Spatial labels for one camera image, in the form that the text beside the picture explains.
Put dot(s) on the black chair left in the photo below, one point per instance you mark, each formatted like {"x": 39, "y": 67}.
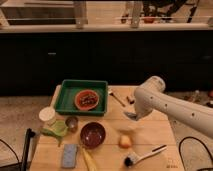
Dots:
{"x": 22, "y": 163}

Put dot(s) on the metal spoon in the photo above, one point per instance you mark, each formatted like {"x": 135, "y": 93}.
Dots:
{"x": 113, "y": 95}

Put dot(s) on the yellow corn cob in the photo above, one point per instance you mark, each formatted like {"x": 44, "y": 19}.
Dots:
{"x": 90, "y": 163}

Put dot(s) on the blue towel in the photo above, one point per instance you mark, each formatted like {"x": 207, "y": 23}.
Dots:
{"x": 130, "y": 115}

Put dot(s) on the green plastic tray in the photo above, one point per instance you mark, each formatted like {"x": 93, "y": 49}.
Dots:
{"x": 65, "y": 102}

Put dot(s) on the green cloth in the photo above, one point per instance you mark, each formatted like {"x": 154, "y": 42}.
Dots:
{"x": 57, "y": 130}

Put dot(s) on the purple bowl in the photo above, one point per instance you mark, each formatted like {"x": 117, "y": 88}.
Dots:
{"x": 92, "y": 135}

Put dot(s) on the blue sponge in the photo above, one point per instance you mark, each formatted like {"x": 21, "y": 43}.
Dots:
{"x": 69, "y": 156}

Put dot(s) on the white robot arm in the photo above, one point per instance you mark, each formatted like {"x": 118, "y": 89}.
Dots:
{"x": 149, "y": 96}

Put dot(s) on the orange bowl with food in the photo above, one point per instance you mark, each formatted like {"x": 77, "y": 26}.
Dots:
{"x": 86, "y": 100}

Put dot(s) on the small metal cup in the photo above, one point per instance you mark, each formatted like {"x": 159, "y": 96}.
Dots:
{"x": 72, "y": 123}

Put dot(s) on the black and tan block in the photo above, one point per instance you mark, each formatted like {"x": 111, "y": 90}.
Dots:
{"x": 130, "y": 100}

